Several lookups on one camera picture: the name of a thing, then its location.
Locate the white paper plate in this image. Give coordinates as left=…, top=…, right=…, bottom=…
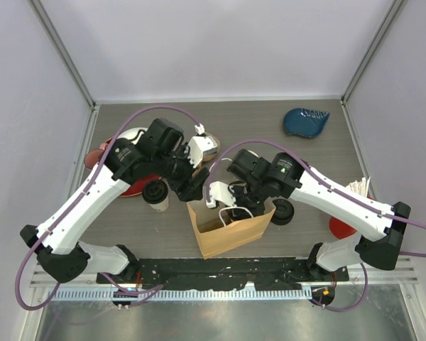
left=119, top=127, right=147, bottom=141

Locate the stack of black cup lids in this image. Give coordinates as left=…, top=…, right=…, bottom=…
left=271, top=198, right=295, bottom=226

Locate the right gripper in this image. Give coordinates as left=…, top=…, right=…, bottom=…
left=224, top=178, right=268, bottom=217

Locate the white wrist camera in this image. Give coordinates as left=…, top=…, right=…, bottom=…
left=187, top=123, right=219, bottom=168
left=205, top=181, right=236, bottom=209

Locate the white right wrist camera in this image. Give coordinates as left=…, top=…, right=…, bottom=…
left=205, top=181, right=236, bottom=209

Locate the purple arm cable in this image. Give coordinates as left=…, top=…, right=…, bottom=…
left=15, top=104, right=205, bottom=312
left=203, top=139, right=426, bottom=313

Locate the pink glass mug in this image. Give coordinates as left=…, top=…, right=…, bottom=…
left=84, top=143, right=109, bottom=170

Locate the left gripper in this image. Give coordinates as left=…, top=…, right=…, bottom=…
left=153, top=143, right=210, bottom=201

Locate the brown paper takeout bag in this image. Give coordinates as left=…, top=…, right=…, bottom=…
left=187, top=199, right=275, bottom=259

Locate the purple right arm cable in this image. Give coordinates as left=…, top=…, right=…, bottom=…
left=203, top=139, right=426, bottom=313

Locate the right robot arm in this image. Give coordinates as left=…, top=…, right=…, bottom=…
left=227, top=149, right=411, bottom=281

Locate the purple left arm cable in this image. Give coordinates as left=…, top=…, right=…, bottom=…
left=15, top=104, right=205, bottom=312

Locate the blue ceramic dish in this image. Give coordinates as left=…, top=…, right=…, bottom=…
left=283, top=108, right=330, bottom=138

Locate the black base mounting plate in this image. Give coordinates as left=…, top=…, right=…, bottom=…
left=111, top=257, right=349, bottom=291

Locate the dark red round tray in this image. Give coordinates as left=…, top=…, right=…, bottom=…
left=99, top=136, right=168, bottom=197

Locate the red cup of straws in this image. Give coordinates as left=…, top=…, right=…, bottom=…
left=329, top=177, right=373, bottom=239

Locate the brown cardboard cup carrier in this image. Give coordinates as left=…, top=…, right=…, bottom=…
left=192, top=133, right=220, bottom=178

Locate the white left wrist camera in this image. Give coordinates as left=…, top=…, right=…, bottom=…
left=187, top=123, right=219, bottom=168

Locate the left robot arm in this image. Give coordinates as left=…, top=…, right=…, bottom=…
left=20, top=119, right=219, bottom=283

